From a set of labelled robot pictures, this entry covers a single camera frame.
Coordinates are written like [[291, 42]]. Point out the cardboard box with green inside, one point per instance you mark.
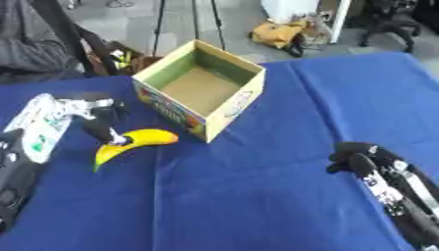
[[200, 87]]

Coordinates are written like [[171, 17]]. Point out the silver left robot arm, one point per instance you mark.
[[35, 130]]

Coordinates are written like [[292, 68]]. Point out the black office chair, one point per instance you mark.
[[391, 23]]

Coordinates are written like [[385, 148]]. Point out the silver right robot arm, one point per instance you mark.
[[406, 202]]

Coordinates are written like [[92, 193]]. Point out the person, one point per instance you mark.
[[34, 36]]

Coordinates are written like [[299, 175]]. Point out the yellow bag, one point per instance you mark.
[[278, 34]]

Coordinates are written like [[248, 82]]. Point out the black tripod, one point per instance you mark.
[[188, 23]]

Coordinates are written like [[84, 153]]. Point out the white cabinet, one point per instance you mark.
[[306, 16]]

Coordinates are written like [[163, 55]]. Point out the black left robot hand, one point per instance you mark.
[[103, 123]]

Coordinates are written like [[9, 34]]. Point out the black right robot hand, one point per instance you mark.
[[362, 159]]

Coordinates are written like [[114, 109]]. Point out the yellow toy banana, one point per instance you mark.
[[137, 141]]

